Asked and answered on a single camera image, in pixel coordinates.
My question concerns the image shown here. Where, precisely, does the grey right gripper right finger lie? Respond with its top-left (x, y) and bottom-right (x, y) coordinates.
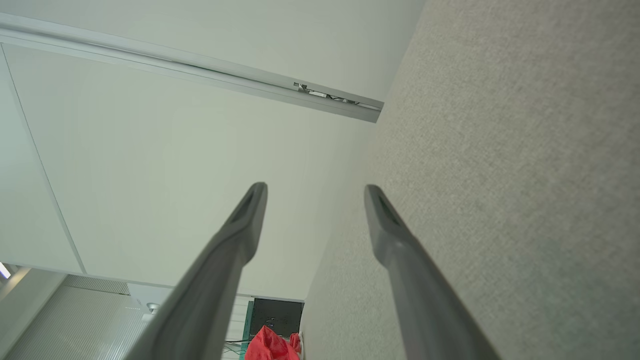
top-left (364, 184), bottom-right (501, 360)

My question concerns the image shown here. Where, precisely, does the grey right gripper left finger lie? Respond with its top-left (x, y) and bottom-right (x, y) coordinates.
top-left (125, 182), bottom-right (269, 360)

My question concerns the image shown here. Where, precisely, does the red Bulls jersey shirt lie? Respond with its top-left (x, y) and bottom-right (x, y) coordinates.
top-left (244, 325), bottom-right (302, 360)

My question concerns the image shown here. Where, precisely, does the black square box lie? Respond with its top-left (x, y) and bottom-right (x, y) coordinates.
top-left (248, 298), bottom-right (305, 340)

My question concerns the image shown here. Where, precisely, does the grey fabric sofa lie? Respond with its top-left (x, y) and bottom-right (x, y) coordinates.
top-left (300, 0), bottom-right (640, 360)

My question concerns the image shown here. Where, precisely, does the teal metal frame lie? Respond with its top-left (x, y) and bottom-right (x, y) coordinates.
top-left (240, 300), bottom-right (256, 360)

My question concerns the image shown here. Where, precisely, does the grey metal track rail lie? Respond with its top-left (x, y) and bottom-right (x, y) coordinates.
top-left (0, 12), bottom-right (385, 123)

